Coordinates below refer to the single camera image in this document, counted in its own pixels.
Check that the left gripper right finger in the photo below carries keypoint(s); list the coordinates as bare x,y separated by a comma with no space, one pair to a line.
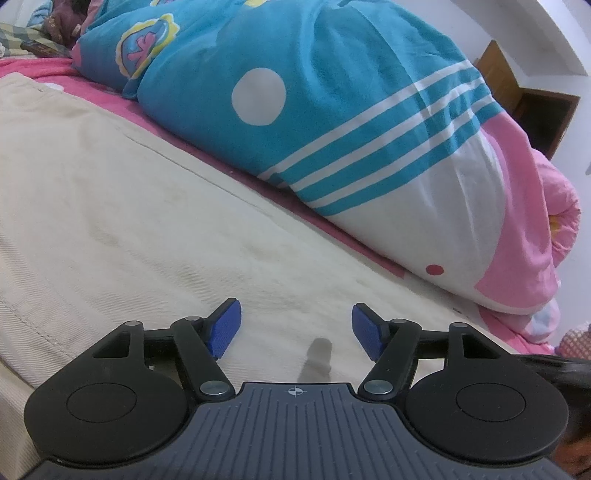
392,346

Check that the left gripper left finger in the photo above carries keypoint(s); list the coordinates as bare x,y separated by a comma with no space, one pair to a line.
200,343

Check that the beige trousers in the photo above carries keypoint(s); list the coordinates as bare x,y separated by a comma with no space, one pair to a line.
103,222

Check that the folded clothes stack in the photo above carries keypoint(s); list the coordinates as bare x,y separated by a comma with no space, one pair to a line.
576,343

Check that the blue pink floral quilt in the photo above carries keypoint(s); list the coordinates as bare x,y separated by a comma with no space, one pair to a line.
372,118

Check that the brown wooden door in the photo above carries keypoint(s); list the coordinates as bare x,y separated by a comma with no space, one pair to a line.
544,115

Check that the pink floral bed sheet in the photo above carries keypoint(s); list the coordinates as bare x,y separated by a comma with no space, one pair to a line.
57,73

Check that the sleeping person head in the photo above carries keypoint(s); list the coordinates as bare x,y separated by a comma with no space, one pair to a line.
69,19

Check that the patterned pillow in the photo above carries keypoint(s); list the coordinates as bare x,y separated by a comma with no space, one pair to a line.
13,36

